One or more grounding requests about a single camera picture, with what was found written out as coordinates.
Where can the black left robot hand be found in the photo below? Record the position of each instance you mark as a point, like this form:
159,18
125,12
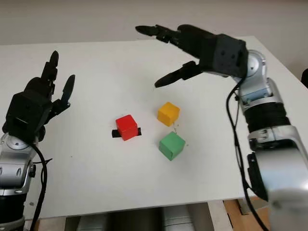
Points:
38,86

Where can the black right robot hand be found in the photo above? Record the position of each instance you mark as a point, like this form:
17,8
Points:
197,43

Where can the yellow cube block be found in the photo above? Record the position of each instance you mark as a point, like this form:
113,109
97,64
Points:
168,113

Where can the red cube block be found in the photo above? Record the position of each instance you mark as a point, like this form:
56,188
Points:
126,126

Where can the green cube block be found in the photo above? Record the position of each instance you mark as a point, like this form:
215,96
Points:
171,144

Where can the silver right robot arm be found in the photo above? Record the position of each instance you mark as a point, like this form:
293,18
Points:
276,144

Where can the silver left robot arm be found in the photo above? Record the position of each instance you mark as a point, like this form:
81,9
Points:
14,166

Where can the black tape strip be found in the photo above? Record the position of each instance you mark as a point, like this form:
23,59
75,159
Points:
115,134

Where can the dark round background object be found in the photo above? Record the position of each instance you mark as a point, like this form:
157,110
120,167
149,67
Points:
305,78

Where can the grey robot lower body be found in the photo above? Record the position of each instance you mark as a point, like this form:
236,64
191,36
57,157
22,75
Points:
134,219

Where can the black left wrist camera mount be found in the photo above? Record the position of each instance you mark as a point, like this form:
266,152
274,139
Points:
26,115

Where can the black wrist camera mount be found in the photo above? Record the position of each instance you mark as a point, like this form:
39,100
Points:
26,115
228,55

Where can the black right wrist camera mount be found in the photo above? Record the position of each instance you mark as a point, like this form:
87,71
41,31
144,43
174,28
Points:
228,55

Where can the white table frame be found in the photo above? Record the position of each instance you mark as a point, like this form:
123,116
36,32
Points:
216,216

